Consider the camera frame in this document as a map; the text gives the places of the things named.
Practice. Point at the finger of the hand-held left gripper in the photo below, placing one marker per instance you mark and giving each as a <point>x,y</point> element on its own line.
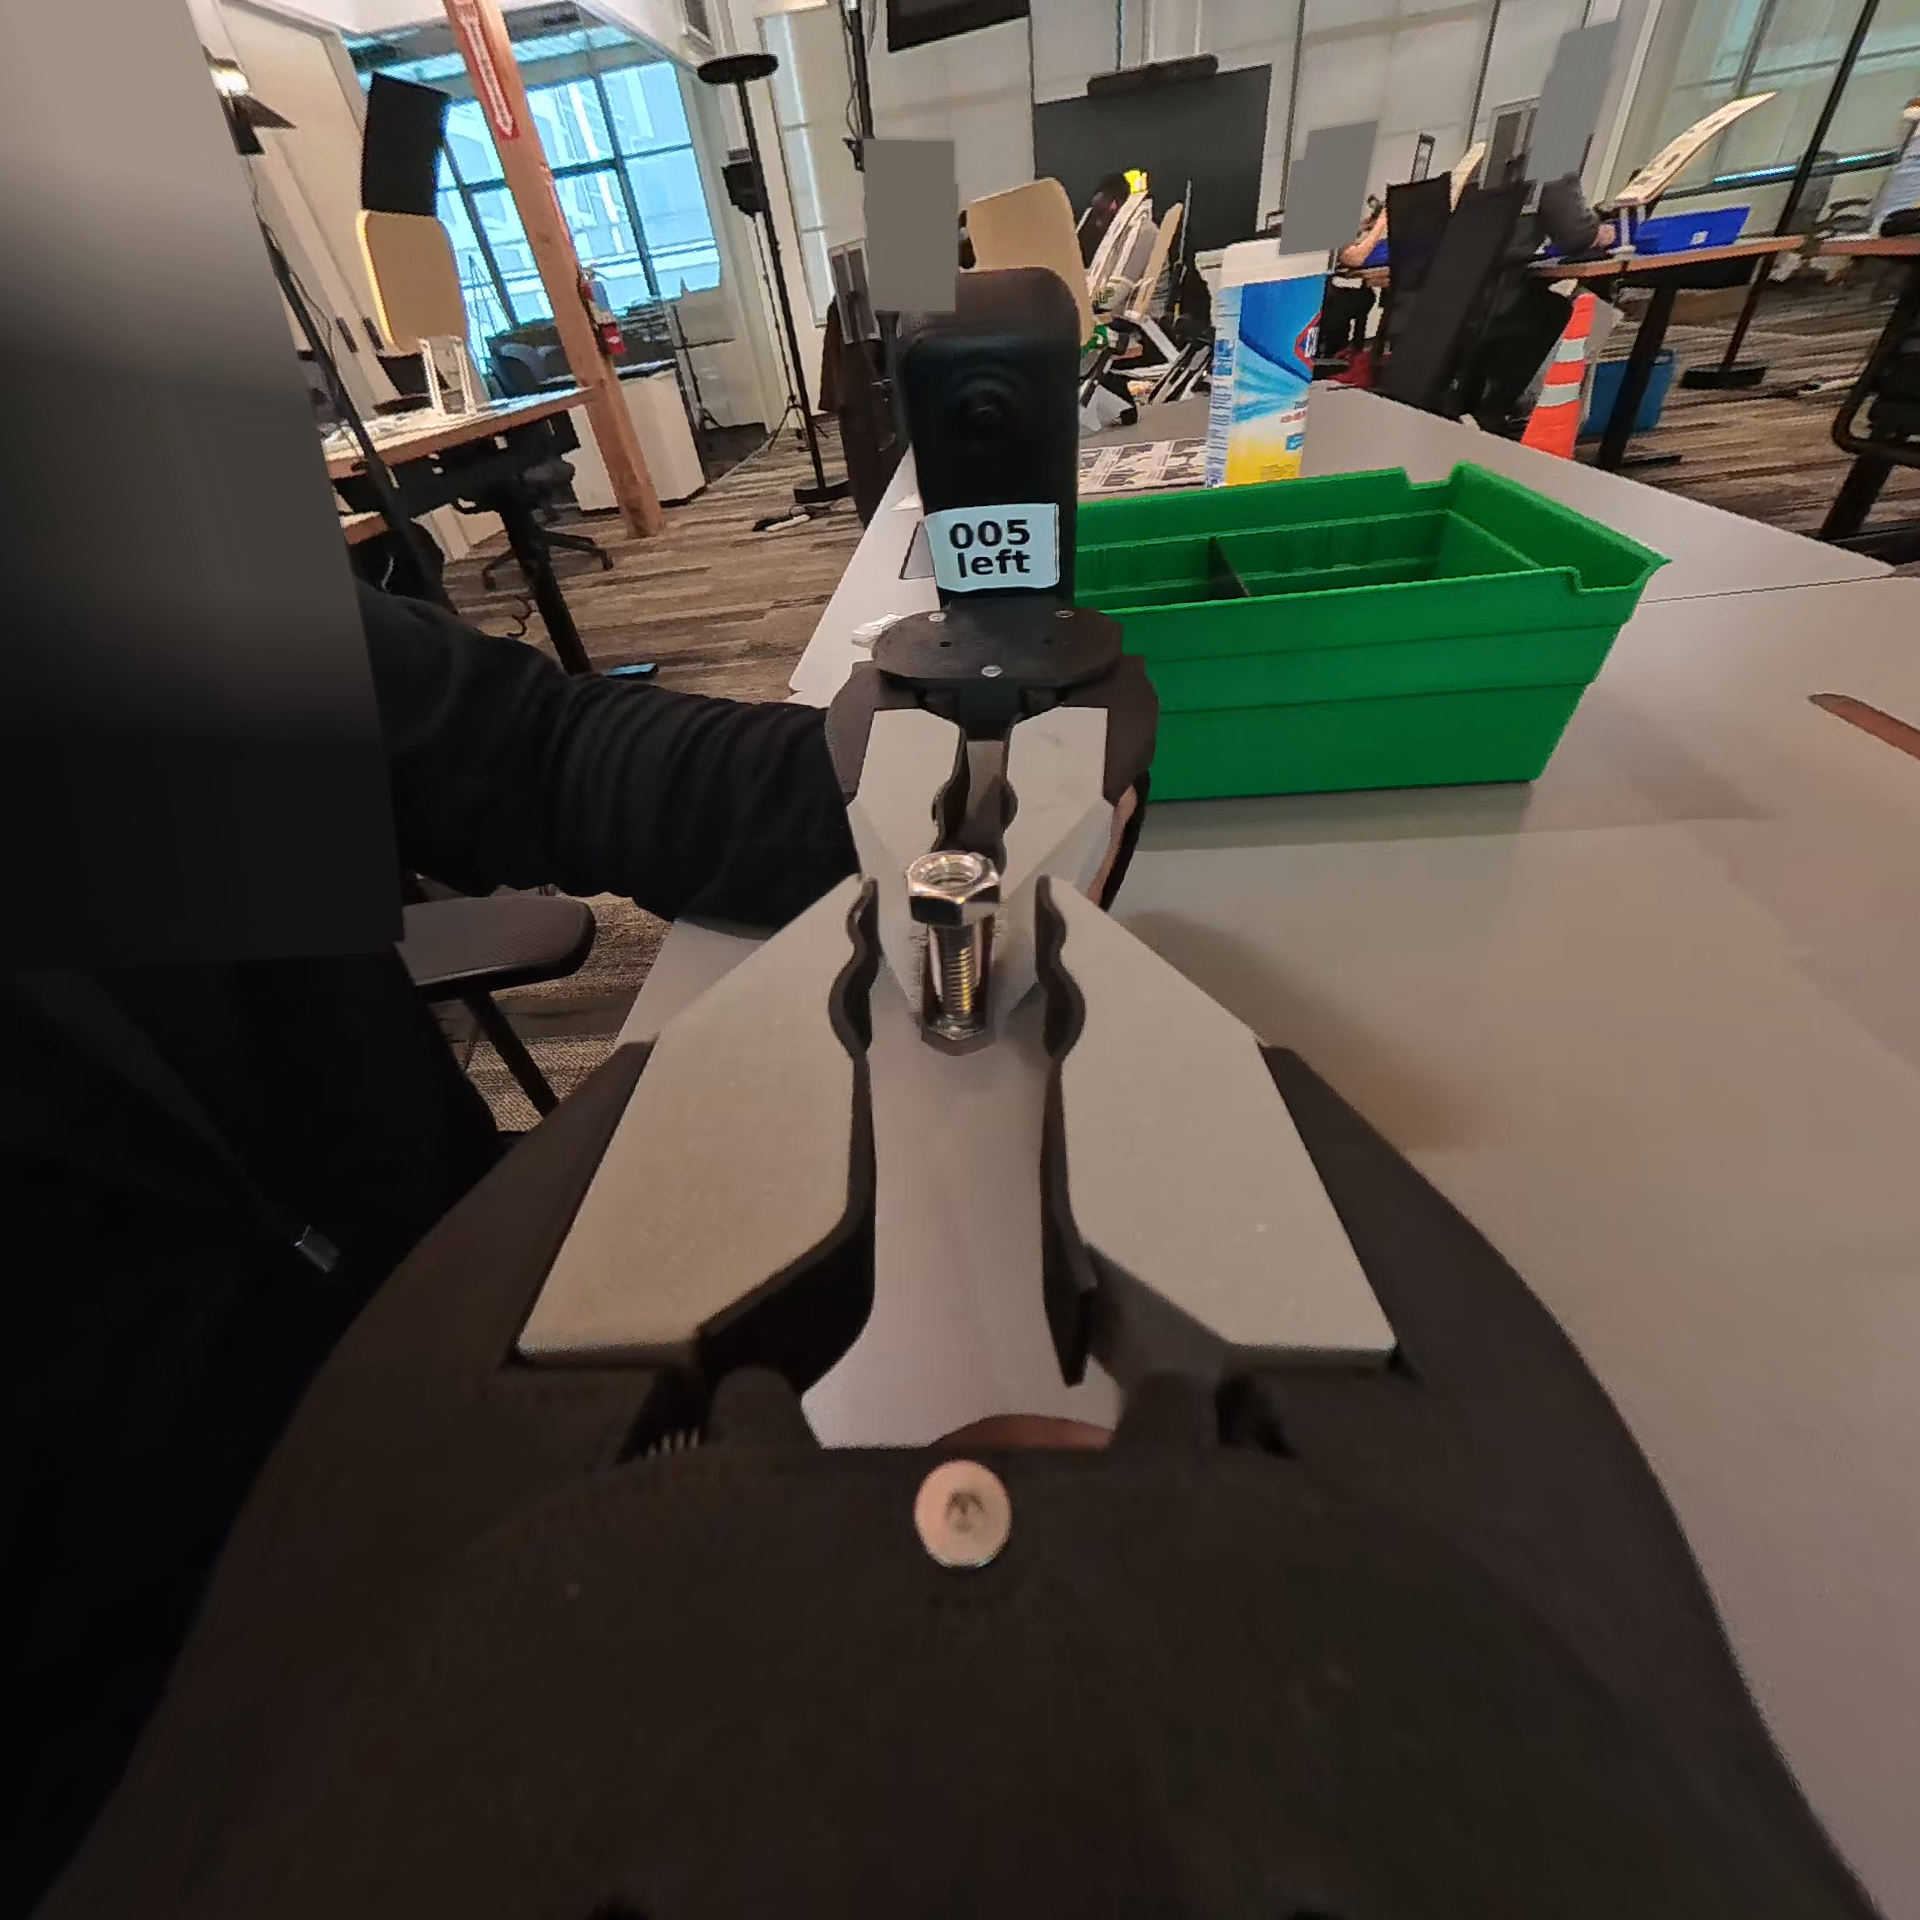
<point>898,789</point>
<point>1063,793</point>

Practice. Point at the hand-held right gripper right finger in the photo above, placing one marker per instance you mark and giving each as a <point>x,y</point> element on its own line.
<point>1216,1183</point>

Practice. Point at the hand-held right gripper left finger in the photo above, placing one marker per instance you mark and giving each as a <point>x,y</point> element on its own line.
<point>705,1183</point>

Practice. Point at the silver hex nut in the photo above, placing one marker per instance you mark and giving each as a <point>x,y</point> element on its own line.
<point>921,902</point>

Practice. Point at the silver hex bolt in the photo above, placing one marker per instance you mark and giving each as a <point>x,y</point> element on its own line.
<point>960,975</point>

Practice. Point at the green plastic bin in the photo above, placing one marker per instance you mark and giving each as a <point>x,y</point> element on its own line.
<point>1382,704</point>

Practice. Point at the person's left forearm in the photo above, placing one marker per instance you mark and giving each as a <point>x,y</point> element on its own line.
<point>645,783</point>

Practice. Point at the printed paper sheet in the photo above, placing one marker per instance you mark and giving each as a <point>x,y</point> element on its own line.
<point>1145,457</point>

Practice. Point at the wooden board document stand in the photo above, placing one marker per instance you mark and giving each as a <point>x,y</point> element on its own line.
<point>414,280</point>
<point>1021,224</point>

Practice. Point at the wipes canister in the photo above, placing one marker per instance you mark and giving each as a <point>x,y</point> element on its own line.
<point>1263,377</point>

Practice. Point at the orange traffic cone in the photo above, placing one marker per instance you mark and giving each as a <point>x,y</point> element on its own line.
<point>1559,390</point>

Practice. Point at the blue floor bin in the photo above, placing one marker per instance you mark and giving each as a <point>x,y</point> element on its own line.
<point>1626,390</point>

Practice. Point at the black studio light panel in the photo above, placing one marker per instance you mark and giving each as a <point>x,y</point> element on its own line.
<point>401,141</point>

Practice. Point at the wooden top office desk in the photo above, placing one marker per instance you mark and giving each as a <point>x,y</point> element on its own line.
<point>1666,262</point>

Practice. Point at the blue tabletop bin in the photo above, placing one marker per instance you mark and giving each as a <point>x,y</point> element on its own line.
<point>1695,224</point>

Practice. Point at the large black wall display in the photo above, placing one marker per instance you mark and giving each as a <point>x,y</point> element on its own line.
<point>1159,148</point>

